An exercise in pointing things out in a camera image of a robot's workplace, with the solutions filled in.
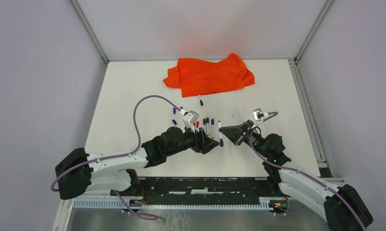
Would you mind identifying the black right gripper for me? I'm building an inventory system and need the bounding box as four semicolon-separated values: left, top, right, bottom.
219;120;270;158

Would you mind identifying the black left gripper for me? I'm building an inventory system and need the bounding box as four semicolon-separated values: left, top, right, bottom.
166;122;219;157

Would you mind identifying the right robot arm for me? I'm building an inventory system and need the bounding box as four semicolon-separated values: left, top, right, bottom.
219;120;374;231

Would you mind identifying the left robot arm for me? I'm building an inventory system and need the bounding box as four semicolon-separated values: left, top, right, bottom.
55;127;219;200

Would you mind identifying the black pen near cloth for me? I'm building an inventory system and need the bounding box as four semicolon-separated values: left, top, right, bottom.
198;95;204;106

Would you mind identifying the orange cloth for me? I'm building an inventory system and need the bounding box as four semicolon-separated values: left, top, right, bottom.
163;53;255;97

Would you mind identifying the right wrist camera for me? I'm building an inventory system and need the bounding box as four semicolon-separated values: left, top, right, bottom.
253;108;270;123

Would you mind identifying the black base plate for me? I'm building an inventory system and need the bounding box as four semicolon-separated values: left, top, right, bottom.
120;189;286;205

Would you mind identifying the aluminium frame rail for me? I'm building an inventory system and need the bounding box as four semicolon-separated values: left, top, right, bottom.
62;176;350;200

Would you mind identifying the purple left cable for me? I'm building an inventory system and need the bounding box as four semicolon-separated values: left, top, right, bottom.
50;95;189;221

